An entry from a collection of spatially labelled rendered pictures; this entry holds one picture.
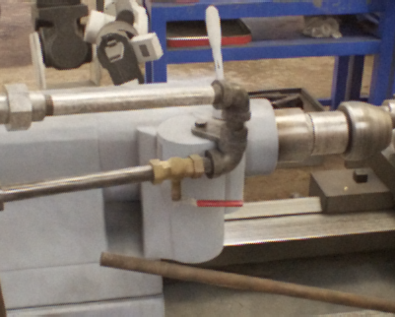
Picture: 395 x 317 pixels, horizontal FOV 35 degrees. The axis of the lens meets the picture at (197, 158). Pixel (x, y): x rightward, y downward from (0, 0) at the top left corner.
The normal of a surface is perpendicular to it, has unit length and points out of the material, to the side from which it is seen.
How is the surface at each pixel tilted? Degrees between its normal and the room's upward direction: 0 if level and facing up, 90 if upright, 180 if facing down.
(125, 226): 0
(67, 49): 82
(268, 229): 0
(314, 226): 0
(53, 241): 66
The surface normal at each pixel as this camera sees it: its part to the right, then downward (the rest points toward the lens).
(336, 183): 0.00, -0.89
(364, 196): 0.15, 0.46
